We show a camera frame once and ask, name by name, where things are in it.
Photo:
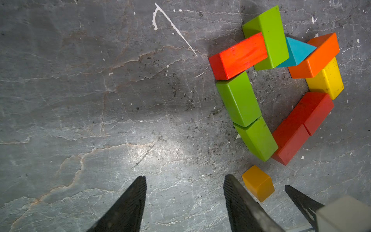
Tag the teal triangle block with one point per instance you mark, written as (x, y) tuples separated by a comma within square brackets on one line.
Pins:
[(298, 51)]

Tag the orange rectangular block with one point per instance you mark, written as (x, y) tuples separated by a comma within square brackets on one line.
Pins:
[(327, 48)]

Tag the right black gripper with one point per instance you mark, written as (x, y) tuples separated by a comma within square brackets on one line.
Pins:
[(346, 214)]

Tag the yellow rectangular block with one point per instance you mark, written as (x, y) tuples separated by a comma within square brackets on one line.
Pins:
[(328, 80)]

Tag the green block pair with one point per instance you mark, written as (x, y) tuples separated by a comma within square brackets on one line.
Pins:
[(258, 139), (239, 99)]

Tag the small orange-yellow cube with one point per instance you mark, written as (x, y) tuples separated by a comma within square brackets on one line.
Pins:
[(258, 183)]

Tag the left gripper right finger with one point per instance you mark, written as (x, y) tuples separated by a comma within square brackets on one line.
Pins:
[(245, 214)]

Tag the red block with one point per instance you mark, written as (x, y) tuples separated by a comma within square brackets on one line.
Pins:
[(238, 58), (289, 138), (311, 111)]

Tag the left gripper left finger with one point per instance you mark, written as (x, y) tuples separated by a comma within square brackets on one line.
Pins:
[(127, 212)]

